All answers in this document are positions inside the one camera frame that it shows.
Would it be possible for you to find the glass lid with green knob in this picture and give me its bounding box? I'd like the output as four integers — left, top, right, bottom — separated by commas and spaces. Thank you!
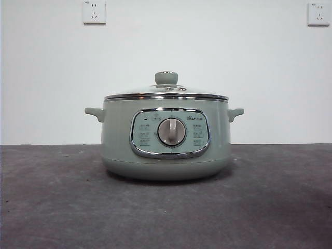
104, 70, 229, 101

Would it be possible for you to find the pale green electric pot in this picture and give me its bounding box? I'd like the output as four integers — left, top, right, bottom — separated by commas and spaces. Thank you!
84, 100, 245, 182

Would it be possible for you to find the white wall socket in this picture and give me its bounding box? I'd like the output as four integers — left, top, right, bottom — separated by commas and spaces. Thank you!
82, 0, 107, 25
307, 2, 327, 26

